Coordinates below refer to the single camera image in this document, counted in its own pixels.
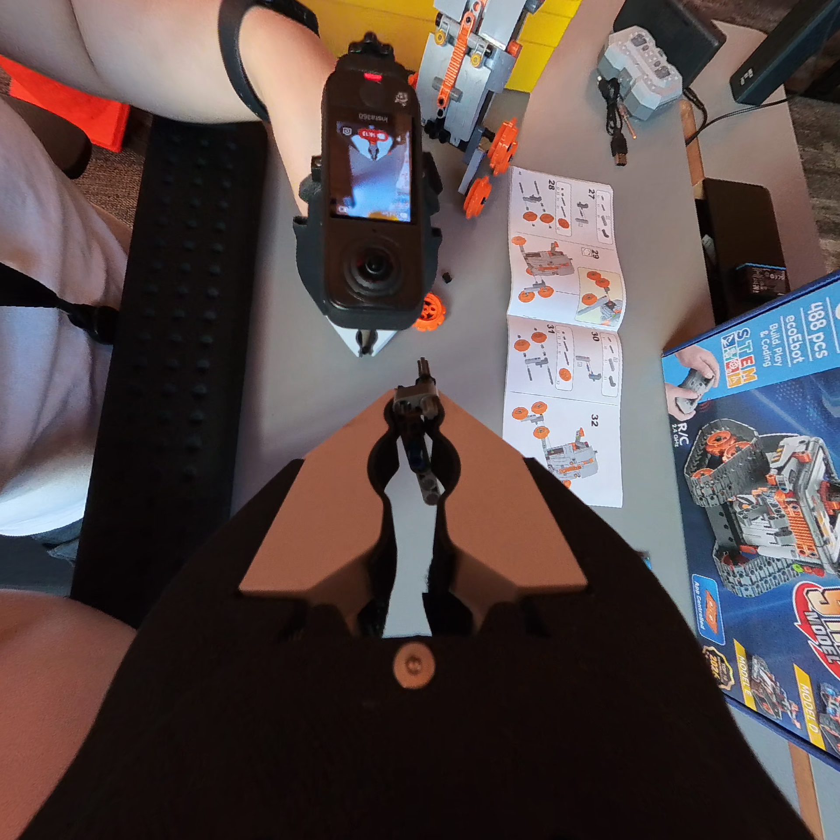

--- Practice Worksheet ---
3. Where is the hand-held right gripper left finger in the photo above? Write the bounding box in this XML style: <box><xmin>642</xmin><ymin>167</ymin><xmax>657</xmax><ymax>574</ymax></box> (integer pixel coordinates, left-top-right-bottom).
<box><xmin>238</xmin><ymin>388</ymin><xmax>401</xmax><ymax>636</ymax></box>

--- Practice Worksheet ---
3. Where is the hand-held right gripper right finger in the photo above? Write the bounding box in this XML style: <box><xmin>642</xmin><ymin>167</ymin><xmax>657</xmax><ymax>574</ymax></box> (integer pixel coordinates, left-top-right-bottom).
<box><xmin>423</xmin><ymin>388</ymin><xmax>589</xmax><ymax>636</ymax></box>

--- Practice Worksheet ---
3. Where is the small grey building block connector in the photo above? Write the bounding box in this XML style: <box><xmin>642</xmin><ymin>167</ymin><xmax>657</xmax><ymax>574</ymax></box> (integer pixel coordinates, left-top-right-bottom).
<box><xmin>392</xmin><ymin>357</ymin><xmax>448</xmax><ymax>506</ymax></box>

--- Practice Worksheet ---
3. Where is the person's left forearm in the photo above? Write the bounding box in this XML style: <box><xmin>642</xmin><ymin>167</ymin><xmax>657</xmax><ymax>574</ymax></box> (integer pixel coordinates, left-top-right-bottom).
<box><xmin>0</xmin><ymin>0</ymin><xmax>339</xmax><ymax>221</ymax></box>

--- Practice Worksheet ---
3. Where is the grey desk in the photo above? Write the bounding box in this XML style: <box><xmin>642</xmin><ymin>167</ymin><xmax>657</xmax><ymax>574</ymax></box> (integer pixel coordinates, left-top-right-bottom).
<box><xmin>230</xmin><ymin>20</ymin><xmax>829</xmax><ymax>840</ymax></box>

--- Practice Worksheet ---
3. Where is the black dotted desk mat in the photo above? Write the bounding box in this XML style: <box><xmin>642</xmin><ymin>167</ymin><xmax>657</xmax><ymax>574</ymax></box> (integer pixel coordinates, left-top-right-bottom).
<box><xmin>70</xmin><ymin>117</ymin><xmax>269</xmax><ymax>627</ymax></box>

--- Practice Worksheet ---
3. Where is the orange toy gear wheel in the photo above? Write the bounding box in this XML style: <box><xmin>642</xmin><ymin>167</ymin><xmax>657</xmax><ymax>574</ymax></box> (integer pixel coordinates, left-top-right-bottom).
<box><xmin>412</xmin><ymin>292</ymin><xmax>448</xmax><ymax>332</ymax></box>

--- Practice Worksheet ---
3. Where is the white instruction booklet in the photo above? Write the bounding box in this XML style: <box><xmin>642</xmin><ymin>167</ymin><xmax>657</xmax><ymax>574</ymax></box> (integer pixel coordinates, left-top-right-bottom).
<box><xmin>502</xmin><ymin>166</ymin><xmax>626</xmax><ymax>509</ymax></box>

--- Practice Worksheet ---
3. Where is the grey building block vehicle model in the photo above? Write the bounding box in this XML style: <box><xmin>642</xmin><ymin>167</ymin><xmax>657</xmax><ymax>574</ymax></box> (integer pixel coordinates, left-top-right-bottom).
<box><xmin>408</xmin><ymin>0</ymin><xmax>546</xmax><ymax>221</ymax></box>

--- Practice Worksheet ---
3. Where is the yellow plastic bin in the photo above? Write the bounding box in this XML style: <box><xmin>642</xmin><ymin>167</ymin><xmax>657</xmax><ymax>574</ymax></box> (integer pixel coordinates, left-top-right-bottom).
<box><xmin>298</xmin><ymin>0</ymin><xmax>581</xmax><ymax>93</ymax></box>

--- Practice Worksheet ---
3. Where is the blue robot kit box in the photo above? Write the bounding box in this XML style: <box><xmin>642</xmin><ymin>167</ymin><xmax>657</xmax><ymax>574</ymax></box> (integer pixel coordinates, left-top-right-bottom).
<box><xmin>661</xmin><ymin>271</ymin><xmax>840</xmax><ymax>765</ymax></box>

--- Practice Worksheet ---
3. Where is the black wrist band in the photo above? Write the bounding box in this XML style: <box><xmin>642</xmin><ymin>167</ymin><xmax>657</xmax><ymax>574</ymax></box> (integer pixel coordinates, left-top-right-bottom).
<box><xmin>218</xmin><ymin>0</ymin><xmax>320</xmax><ymax>122</ymax></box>

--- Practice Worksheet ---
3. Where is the person's white clothing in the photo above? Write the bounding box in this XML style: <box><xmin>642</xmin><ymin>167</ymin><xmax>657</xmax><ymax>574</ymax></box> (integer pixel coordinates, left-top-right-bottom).
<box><xmin>0</xmin><ymin>98</ymin><xmax>132</xmax><ymax>539</ymax></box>

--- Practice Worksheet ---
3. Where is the person's leg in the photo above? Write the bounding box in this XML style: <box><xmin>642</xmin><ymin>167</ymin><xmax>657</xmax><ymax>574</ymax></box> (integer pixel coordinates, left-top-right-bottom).
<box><xmin>0</xmin><ymin>588</ymin><xmax>139</xmax><ymax>840</ymax></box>

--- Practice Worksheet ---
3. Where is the grey battery box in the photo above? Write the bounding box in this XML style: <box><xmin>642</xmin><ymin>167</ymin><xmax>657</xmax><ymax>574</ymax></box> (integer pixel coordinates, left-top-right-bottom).
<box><xmin>596</xmin><ymin>26</ymin><xmax>685</xmax><ymax>122</ymax></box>

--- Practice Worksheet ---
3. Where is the orange object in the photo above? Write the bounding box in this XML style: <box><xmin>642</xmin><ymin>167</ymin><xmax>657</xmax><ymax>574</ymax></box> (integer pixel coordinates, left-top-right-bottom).
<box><xmin>0</xmin><ymin>54</ymin><xmax>132</xmax><ymax>153</ymax></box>

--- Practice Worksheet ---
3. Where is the black rectangular device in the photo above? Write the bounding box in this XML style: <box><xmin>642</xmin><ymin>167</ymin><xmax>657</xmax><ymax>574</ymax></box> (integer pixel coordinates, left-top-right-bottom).
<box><xmin>694</xmin><ymin>177</ymin><xmax>793</xmax><ymax>324</ymax></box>

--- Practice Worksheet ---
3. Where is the dark flat box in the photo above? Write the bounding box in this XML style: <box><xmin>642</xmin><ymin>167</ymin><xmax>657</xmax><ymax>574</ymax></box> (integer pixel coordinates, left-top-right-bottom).
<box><xmin>612</xmin><ymin>0</ymin><xmax>728</xmax><ymax>73</ymax></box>

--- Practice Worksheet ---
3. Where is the black strap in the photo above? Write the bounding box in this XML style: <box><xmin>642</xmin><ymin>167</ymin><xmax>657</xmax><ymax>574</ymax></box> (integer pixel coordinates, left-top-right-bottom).
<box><xmin>0</xmin><ymin>262</ymin><xmax>120</xmax><ymax>347</ymax></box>

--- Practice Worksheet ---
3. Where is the black usb cable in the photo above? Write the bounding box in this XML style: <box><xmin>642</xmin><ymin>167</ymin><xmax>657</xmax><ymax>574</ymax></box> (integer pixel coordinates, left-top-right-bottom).
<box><xmin>596</xmin><ymin>73</ymin><xmax>639</xmax><ymax>166</ymax></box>

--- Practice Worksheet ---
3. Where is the thin black cable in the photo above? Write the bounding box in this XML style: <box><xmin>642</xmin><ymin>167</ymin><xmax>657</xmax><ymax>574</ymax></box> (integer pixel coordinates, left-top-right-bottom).
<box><xmin>679</xmin><ymin>92</ymin><xmax>746</xmax><ymax>155</ymax></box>

